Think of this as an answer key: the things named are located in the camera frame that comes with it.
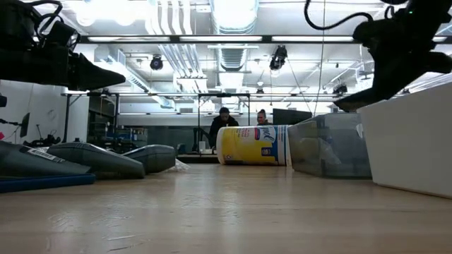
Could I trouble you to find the clear cotton swab bag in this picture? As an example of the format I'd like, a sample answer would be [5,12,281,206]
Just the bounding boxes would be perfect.
[169,158,191,173]

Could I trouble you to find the black frame bar with lights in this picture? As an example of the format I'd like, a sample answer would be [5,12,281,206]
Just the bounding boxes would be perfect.
[76,34,449,45]

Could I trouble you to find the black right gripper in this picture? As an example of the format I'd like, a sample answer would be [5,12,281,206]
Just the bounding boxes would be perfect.
[333,10,452,112]

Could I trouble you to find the black background workstation frame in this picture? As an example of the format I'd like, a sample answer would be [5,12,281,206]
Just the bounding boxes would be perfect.
[61,92,251,156]

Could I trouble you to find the grey translucent plastic bin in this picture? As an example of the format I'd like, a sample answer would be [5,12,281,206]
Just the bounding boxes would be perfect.
[287,112,372,179]

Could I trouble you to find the black background machine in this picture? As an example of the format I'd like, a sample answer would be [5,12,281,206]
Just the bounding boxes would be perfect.
[23,129,63,147]

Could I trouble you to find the shelf with blue boxes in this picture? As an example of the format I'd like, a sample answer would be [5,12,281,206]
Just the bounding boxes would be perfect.
[88,97,149,153]

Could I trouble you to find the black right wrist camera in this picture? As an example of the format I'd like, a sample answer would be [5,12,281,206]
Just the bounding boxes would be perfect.
[352,20,376,46]

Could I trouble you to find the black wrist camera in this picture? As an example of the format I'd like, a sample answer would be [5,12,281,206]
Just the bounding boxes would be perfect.
[352,20,376,46]
[42,20,81,50]

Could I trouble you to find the black computer monitor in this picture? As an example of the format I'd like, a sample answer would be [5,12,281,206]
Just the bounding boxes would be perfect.
[272,108,314,126]

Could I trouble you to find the black camera cable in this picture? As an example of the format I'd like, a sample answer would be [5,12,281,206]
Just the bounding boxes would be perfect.
[304,0,374,32]
[20,0,64,36]

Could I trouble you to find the black aluminium table frame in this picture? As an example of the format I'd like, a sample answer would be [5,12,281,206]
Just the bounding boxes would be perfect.
[176,154,220,164]

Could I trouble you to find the dark grey trimmer with label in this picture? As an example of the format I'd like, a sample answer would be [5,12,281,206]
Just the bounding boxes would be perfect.
[0,140,92,178]

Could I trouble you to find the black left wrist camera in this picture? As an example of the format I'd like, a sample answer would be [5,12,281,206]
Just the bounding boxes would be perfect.
[42,20,81,50]

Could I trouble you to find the white plastic bin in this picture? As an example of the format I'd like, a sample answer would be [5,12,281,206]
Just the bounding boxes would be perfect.
[357,81,452,199]

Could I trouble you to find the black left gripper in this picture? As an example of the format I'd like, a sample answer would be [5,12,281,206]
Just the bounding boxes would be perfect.
[0,38,127,92]

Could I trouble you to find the yellow white wipes canister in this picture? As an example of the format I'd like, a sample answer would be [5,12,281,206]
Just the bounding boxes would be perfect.
[215,124,292,167]

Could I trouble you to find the black right camera cable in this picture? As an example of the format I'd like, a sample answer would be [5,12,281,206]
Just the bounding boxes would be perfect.
[304,0,374,32]

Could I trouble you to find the black panel on arm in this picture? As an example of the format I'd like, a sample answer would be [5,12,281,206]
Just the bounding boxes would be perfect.
[0,111,31,139]

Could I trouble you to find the black left camera cable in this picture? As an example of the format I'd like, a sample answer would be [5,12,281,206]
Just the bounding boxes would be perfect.
[20,0,64,36]

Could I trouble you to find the person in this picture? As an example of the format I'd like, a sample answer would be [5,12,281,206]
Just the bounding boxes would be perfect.
[256,109,273,127]
[208,107,241,150]

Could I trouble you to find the silver ventilation duct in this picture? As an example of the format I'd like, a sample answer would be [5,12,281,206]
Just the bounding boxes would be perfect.
[210,0,260,73]

